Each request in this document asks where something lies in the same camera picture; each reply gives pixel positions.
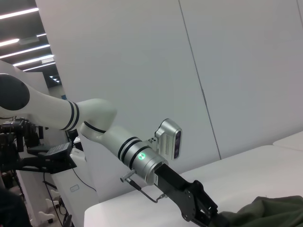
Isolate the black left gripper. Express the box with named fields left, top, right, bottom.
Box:
left=153, top=164, right=231, bottom=227

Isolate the dark green FREE T-shirt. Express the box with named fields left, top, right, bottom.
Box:
left=217, top=195, right=303, bottom=227

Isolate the white caster chair base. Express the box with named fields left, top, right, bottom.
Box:
left=37, top=189, right=62, bottom=224

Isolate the black tray platform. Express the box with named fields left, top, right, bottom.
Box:
left=14, top=141, right=78, bottom=175

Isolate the dark fabric chair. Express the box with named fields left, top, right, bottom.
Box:
left=0, top=186, right=32, bottom=227

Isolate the black tripod rig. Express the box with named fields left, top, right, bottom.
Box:
left=0, top=118, right=45, bottom=171

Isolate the white ceiling light strip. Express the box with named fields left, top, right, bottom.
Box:
left=12, top=55, right=54, bottom=67
left=0, top=8, right=39, bottom=20
left=0, top=38, right=20, bottom=47
left=0, top=44, right=51, bottom=59

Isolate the left arm cable with plug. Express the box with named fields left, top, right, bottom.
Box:
left=126, top=178, right=166, bottom=203

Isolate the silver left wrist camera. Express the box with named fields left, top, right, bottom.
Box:
left=155, top=118, right=182, bottom=166

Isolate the black hanging power cable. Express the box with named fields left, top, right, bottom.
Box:
left=42, top=165, right=98, bottom=192

